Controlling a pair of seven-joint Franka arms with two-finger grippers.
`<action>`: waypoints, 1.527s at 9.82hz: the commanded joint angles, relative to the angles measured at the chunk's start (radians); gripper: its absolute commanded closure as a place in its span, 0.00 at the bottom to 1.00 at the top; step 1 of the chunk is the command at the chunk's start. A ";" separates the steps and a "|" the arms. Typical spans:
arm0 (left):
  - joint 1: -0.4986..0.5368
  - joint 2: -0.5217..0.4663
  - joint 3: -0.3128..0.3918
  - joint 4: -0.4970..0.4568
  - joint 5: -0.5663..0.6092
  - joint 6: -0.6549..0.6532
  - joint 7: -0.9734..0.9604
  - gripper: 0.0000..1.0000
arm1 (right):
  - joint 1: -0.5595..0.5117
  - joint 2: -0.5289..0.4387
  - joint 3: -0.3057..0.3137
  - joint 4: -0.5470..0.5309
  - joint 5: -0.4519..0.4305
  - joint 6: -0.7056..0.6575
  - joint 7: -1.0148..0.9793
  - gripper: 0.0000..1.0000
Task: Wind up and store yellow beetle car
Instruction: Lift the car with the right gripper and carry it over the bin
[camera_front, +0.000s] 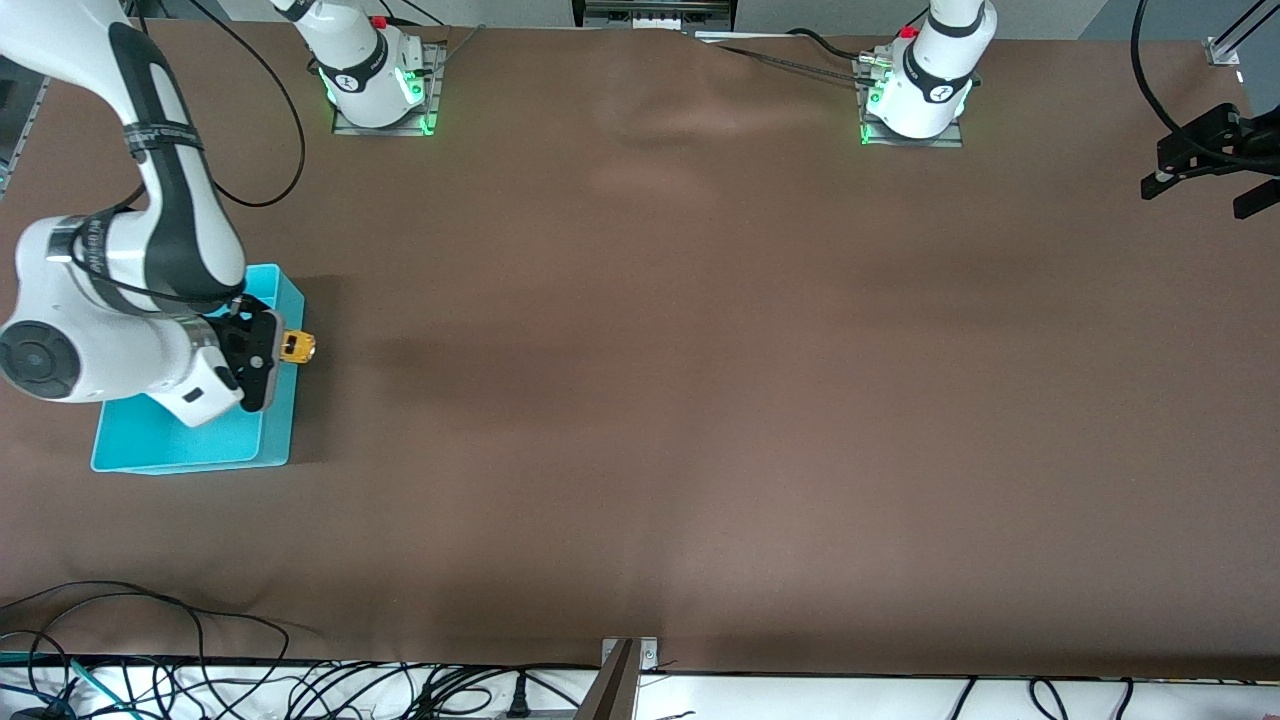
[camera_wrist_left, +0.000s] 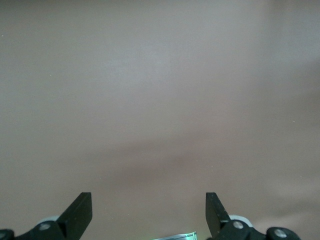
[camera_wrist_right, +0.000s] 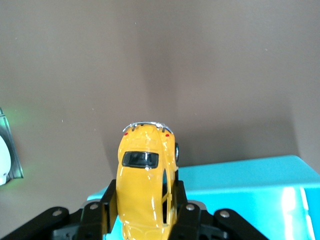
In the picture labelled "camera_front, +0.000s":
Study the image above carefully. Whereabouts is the teal plastic bin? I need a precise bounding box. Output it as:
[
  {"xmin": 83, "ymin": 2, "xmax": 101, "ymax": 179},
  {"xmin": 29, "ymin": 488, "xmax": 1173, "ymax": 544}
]
[{"xmin": 90, "ymin": 264, "xmax": 305, "ymax": 475}]

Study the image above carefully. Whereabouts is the black equipment box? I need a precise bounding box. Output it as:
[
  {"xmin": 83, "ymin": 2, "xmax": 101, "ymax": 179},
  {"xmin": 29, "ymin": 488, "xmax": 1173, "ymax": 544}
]
[{"xmin": 572, "ymin": 0, "xmax": 739, "ymax": 33}]

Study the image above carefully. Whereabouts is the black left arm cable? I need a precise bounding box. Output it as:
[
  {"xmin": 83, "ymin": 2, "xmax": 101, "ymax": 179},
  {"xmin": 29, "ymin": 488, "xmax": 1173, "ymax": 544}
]
[{"xmin": 1131, "ymin": 0, "xmax": 1280, "ymax": 167}]

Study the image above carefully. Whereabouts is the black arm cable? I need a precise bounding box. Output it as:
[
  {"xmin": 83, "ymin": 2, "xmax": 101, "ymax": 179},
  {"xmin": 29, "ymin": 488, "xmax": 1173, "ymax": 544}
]
[
  {"xmin": 1131, "ymin": 0, "xmax": 1280, "ymax": 167},
  {"xmin": 188, "ymin": 0, "xmax": 306, "ymax": 210}
]

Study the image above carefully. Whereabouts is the aluminium frame corner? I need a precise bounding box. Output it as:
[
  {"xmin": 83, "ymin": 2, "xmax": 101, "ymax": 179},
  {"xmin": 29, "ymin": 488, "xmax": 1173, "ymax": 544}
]
[{"xmin": 1205, "ymin": 0, "xmax": 1280, "ymax": 67}]

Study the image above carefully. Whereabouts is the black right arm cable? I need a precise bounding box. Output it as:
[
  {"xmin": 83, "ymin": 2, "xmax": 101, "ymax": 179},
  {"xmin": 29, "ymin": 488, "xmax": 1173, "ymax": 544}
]
[{"xmin": 188, "ymin": 0, "xmax": 306, "ymax": 210}]

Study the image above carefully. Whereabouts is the long black floor cable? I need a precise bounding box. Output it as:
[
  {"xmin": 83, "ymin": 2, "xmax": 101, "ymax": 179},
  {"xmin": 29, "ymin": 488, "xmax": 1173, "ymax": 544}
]
[{"xmin": 0, "ymin": 580, "xmax": 301, "ymax": 696}]

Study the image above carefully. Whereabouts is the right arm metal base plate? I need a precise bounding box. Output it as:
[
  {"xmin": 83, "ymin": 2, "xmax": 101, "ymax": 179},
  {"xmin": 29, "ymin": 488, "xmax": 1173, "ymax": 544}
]
[{"xmin": 332, "ymin": 42, "xmax": 448, "ymax": 137}]

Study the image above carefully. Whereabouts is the teal cable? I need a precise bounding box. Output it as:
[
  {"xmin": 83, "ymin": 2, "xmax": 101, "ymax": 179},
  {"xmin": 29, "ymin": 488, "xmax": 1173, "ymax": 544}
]
[{"xmin": 0, "ymin": 652, "xmax": 137, "ymax": 720}]

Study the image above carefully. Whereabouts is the thick black table cable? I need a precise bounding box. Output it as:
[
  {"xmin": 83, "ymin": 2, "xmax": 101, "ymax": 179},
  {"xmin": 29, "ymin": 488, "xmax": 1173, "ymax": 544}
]
[{"xmin": 788, "ymin": 27, "xmax": 877, "ymax": 67}]

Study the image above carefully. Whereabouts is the thin black table cable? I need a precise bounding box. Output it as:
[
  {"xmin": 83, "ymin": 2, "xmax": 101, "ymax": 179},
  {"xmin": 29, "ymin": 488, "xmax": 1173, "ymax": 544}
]
[{"xmin": 712, "ymin": 44, "xmax": 871, "ymax": 83}]

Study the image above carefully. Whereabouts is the aluminium profile bracket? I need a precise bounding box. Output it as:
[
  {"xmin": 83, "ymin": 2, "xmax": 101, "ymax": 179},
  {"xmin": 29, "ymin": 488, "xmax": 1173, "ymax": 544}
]
[{"xmin": 575, "ymin": 636, "xmax": 661, "ymax": 720}]

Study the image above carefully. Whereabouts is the black looped cable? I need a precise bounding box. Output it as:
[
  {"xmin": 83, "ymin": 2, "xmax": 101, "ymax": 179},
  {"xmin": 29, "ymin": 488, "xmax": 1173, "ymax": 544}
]
[{"xmin": 1029, "ymin": 678, "xmax": 1073, "ymax": 720}]

